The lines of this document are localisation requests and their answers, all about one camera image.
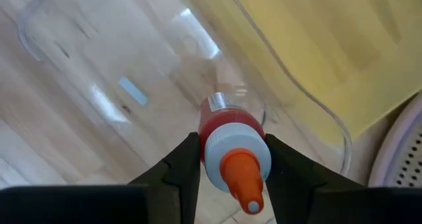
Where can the clear plastic container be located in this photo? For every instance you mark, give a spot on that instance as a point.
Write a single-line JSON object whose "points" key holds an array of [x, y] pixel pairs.
{"points": [[99, 52]]}

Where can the pink-trimmed metal box grater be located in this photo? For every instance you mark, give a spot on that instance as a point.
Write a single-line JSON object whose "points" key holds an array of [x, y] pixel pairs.
{"points": [[405, 151]]}

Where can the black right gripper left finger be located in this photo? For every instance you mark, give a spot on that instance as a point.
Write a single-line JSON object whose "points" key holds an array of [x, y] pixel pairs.
{"points": [[178, 171]]}

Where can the orange food colouring bottle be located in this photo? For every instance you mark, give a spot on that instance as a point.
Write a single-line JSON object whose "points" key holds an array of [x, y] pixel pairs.
{"points": [[230, 145]]}

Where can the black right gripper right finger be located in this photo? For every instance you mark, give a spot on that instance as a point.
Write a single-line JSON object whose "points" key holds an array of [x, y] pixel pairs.
{"points": [[290, 178]]}

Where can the yellow cloth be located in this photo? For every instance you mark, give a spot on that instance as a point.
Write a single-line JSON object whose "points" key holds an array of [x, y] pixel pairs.
{"points": [[329, 52]]}

